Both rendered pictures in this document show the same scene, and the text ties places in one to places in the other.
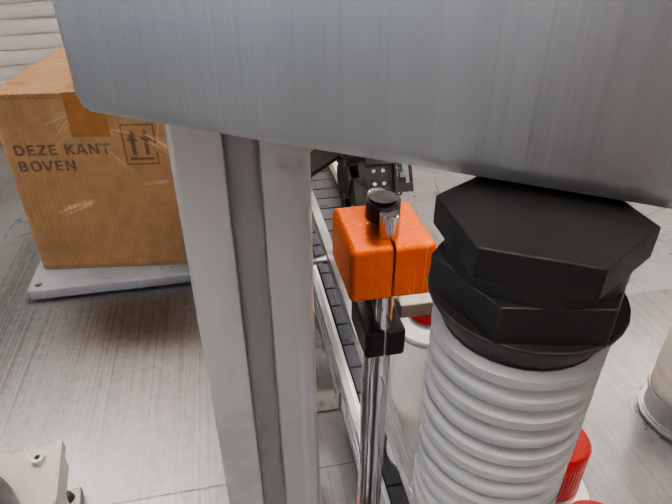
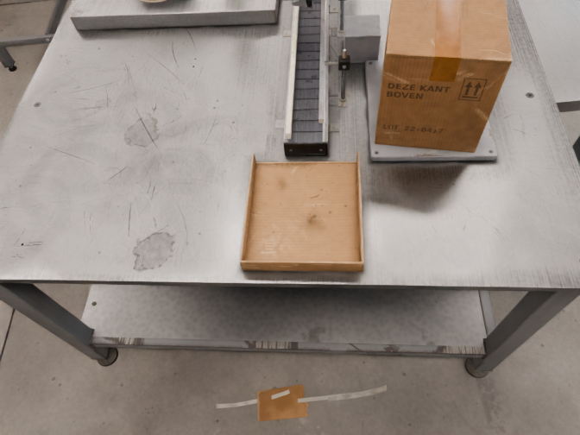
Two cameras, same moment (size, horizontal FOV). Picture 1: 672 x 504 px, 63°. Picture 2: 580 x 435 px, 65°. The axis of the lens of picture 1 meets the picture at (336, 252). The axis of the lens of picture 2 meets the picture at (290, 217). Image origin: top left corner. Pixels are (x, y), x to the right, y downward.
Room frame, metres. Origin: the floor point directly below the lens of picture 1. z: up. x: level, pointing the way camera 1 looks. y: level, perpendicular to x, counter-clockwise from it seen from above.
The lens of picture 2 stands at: (1.80, 0.27, 1.73)
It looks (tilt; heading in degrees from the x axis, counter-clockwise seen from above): 57 degrees down; 200
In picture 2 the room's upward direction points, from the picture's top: 7 degrees counter-clockwise
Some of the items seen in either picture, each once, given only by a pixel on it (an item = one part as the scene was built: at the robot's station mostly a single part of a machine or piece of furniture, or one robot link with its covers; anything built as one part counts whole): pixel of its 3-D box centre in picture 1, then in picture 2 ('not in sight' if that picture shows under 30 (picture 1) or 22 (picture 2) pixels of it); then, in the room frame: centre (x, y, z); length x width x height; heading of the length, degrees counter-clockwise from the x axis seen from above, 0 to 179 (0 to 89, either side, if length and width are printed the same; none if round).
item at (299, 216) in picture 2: not in sight; (303, 208); (1.24, 0.10, 0.85); 0.30 x 0.26 x 0.04; 11
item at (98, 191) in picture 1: (130, 147); (435, 63); (0.86, 0.34, 0.99); 0.30 x 0.24 x 0.27; 4
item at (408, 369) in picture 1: (421, 375); not in sight; (0.34, -0.07, 0.98); 0.05 x 0.05 x 0.20
